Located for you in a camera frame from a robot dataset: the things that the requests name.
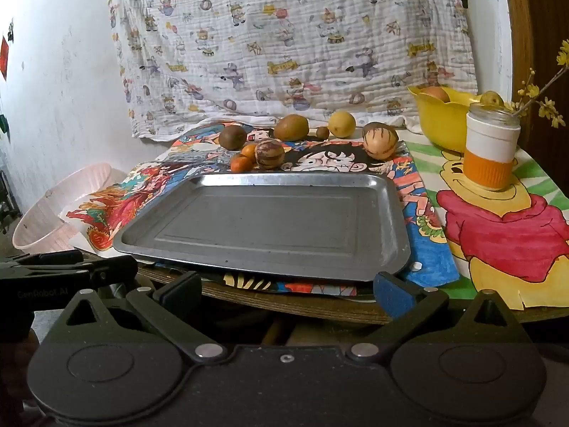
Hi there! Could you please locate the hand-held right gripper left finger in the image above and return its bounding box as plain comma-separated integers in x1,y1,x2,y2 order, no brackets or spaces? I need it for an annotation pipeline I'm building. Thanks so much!
43,271,225,363

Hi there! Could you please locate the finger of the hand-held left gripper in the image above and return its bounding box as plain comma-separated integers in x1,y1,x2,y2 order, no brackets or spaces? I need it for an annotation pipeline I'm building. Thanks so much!
18,250,86,269
67,255,139,286

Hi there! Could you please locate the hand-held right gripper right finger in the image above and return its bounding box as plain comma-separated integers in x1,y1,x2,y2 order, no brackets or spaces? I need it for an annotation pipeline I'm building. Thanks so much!
346,271,533,362

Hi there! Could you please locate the dark brown fuzzy kiwi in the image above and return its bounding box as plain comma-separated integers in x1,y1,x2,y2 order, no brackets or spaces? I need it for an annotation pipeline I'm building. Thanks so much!
218,125,248,151

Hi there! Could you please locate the yellow plastic bowl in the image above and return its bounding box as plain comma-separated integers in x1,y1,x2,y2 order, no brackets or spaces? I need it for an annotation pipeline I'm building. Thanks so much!
408,85,519,154

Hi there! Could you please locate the pink plastic basket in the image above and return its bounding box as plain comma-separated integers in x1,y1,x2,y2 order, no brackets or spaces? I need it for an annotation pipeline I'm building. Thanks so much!
12,162,127,252

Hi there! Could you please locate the red dragon drawing sheet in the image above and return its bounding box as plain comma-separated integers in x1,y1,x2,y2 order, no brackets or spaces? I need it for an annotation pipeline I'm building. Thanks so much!
60,160,196,259

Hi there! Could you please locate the yellow black drawing sheet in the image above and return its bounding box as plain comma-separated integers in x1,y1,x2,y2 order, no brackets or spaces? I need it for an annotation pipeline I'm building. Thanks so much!
221,273,362,297

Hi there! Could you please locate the metal baking tray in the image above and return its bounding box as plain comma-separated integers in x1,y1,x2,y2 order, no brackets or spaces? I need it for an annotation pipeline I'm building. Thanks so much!
113,172,412,283

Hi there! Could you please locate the yellow bear drawing sheet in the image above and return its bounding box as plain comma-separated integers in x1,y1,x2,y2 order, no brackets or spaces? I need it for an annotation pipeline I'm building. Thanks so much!
405,139,569,311

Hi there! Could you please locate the colourful anime drawing sheet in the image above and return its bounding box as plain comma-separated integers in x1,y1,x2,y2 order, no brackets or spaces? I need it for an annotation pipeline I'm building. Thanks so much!
153,118,461,288

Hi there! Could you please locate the large striped tan fruit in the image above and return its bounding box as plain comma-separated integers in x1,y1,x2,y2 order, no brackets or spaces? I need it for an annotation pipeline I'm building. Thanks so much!
362,122,398,161

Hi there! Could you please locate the small striped tan fruit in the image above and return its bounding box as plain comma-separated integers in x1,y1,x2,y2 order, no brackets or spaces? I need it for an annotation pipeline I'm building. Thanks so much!
254,138,285,170

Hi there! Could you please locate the glass jar with orange sleeve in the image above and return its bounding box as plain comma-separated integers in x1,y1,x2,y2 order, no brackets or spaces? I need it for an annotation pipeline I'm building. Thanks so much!
462,102,522,193

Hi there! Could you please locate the yellow round fruit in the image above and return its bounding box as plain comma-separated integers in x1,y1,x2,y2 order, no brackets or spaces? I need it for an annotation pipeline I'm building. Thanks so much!
328,111,357,138

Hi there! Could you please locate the large golden brown kiwi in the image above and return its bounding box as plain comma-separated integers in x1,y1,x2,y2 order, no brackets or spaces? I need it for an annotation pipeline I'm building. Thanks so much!
273,114,310,142

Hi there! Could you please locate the red apple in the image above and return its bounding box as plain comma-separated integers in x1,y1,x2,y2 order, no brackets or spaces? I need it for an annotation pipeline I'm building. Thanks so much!
420,86,451,103

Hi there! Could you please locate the twig with yellow flowers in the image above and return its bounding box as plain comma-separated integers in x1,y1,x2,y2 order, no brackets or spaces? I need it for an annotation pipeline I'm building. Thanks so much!
507,40,569,130

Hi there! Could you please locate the white printed blanket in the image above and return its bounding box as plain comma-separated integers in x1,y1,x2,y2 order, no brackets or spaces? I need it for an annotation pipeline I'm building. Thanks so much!
105,0,478,143

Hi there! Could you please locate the brown wooden panel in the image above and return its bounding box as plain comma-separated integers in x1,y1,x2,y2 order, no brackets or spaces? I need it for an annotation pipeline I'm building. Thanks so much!
500,0,569,161

